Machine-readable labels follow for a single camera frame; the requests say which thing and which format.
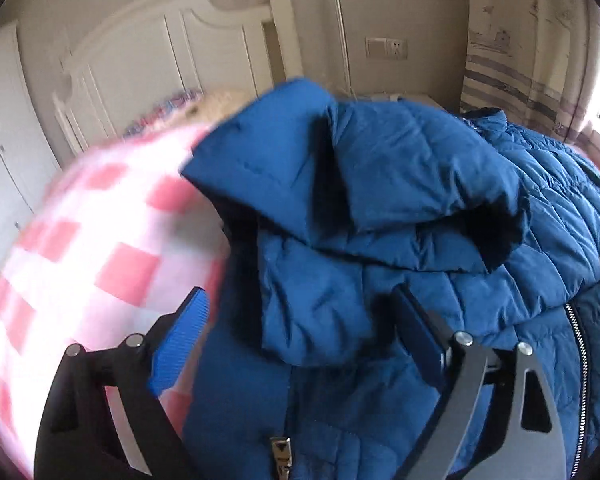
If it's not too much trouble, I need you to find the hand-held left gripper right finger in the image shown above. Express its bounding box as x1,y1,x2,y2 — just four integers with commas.
390,282,567,480

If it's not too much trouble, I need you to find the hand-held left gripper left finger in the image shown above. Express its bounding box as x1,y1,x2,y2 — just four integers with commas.
32,286,212,480

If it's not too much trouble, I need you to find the blue puffer jacket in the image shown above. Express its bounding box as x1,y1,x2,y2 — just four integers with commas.
180,77,600,480

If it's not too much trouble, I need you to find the pink white checked blanket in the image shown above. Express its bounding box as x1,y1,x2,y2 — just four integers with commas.
0,122,231,480

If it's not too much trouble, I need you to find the white nightstand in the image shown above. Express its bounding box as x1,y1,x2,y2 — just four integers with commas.
365,91,443,111

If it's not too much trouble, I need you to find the floral patterned pillow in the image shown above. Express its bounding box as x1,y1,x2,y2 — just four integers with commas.
122,87,203,138

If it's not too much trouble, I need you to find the beige pillow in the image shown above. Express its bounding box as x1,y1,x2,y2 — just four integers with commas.
190,89,253,123

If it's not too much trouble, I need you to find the white wardrobe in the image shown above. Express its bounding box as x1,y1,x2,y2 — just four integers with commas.
0,20,63,293

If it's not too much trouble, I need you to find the white wooden headboard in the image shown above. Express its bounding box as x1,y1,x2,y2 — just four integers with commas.
52,0,305,153

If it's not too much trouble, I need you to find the beige printed curtain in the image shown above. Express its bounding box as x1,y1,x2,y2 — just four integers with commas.
460,0,600,143

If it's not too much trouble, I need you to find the thin white rod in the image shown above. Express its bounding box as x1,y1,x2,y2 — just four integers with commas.
334,0,353,96

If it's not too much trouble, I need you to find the white wall socket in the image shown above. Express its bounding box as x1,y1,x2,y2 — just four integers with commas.
365,36,408,59

